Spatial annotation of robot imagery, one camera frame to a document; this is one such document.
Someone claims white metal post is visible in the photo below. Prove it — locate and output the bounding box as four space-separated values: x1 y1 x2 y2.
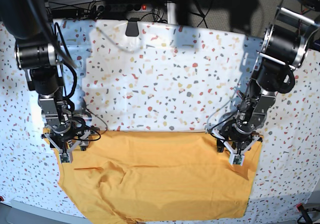
166 1 178 25

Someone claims terrazzo patterned table cloth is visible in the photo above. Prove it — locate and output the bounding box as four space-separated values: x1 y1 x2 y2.
0 20 320 224

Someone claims white power strip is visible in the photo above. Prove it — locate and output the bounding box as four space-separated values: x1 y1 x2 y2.
96 3 153 13

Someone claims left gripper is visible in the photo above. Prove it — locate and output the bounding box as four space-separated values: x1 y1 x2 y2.
206 121 263 155

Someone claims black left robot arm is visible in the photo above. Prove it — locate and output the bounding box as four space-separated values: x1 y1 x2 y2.
207 0 320 158

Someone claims yellow T-shirt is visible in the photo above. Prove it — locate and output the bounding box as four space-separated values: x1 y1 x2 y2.
58 131 261 224

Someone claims black table clamp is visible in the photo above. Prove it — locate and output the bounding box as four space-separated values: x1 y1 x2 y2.
125 17 140 37

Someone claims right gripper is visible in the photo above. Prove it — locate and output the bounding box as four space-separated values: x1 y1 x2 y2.
41 118 100 153

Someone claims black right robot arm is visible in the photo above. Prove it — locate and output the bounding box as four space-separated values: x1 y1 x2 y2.
0 0 101 162

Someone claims red clamp right corner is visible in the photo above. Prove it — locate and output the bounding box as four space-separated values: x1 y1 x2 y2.
296 203 305 213

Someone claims black power adapter brick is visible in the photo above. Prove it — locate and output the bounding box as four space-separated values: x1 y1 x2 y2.
51 8 85 19

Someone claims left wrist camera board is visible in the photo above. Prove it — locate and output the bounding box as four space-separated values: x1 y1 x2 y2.
229 153 245 166

